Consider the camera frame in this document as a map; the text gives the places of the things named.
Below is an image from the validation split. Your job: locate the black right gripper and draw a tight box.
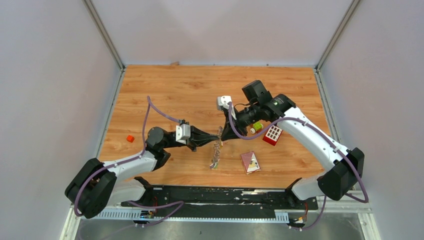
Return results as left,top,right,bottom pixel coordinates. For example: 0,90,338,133
221,102,261,141

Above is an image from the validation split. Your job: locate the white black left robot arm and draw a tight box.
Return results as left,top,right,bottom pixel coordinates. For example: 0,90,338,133
64,124,220,219

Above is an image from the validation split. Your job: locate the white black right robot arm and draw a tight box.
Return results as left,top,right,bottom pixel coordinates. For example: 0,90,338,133
216,80,365,209

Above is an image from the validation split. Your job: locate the toy brick car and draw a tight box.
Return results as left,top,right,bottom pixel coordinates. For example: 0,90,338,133
249,121,264,135

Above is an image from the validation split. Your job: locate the playing card box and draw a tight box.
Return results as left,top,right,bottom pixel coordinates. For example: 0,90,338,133
240,151,261,175

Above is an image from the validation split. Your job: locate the red white toy brick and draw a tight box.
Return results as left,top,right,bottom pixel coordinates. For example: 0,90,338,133
262,125,283,146

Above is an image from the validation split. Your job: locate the small orange brick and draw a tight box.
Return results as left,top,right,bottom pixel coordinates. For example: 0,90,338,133
126,135,135,143

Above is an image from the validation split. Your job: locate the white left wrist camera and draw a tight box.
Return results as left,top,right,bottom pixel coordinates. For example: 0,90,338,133
175,120,191,145

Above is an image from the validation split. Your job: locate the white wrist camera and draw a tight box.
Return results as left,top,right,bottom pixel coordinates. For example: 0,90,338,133
216,95,237,120
175,120,191,145

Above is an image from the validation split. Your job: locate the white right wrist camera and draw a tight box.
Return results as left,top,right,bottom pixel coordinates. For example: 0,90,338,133
216,95,237,120

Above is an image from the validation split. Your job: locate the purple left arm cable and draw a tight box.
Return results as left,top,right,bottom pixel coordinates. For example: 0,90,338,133
73,96,186,240

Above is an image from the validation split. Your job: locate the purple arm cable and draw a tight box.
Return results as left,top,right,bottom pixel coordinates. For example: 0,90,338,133
73,96,186,240
227,101,370,231

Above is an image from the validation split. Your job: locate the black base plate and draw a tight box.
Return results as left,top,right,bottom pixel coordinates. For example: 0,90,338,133
136,185,318,218

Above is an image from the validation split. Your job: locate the slotted white cable duct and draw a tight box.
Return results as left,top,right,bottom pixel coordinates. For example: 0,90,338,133
93,208,290,224

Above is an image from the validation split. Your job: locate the aluminium frame rail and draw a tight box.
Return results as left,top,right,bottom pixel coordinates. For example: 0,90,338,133
312,190,372,214

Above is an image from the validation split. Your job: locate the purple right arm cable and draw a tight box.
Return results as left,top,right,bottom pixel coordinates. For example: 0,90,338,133
227,101,370,231

